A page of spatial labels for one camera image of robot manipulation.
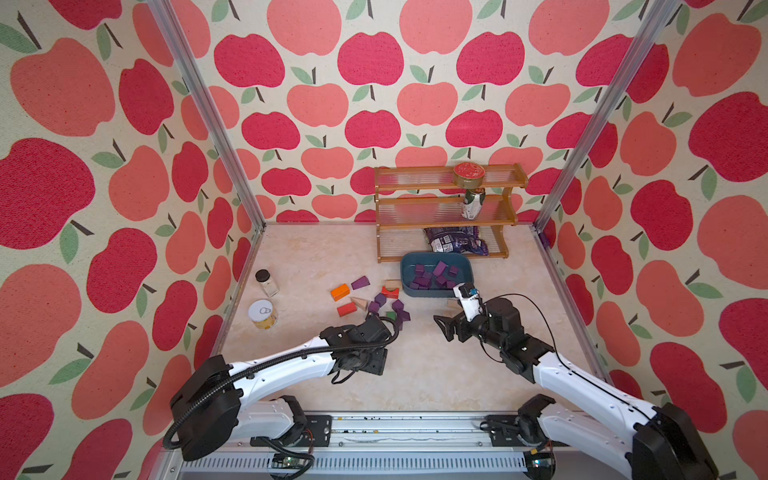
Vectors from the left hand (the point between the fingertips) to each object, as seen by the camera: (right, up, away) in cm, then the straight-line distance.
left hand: (377, 367), depth 80 cm
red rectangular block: (-10, +13, +16) cm, 23 cm away
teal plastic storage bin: (+11, +24, +27) cm, 38 cm away
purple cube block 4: (+25, +20, +23) cm, 40 cm away
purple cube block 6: (+1, +16, +18) cm, 24 cm away
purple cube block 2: (+14, +25, +24) cm, 38 cm away
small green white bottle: (+31, +48, +15) cm, 59 cm away
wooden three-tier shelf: (+28, +46, +21) cm, 58 cm away
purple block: (+12, +20, +18) cm, 30 cm away
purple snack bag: (+28, +36, +25) cm, 52 cm away
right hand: (+20, +14, +2) cm, 25 cm away
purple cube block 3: (+18, +23, +24) cm, 38 cm away
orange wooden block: (-13, +18, +18) cm, 29 cm away
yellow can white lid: (-36, +13, +10) cm, 40 cm away
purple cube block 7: (+7, +14, +16) cm, 22 cm away
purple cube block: (+27, +25, +24) cm, 43 cm away
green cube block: (+4, +11, +15) cm, 19 cm away
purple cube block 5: (+22, +22, +23) cm, 39 cm away
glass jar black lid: (-37, +24, +13) cm, 46 cm away
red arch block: (+4, +17, +18) cm, 26 cm away
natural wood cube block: (+5, +20, +21) cm, 29 cm away
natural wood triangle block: (-6, +15, +16) cm, 23 cm away
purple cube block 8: (-2, +13, +16) cm, 21 cm away
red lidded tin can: (+28, +55, +10) cm, 63 cm away
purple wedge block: (-7, +20, +23) cm, 32 cm away
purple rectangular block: (+9, +11, +15) cm, 20 cm away
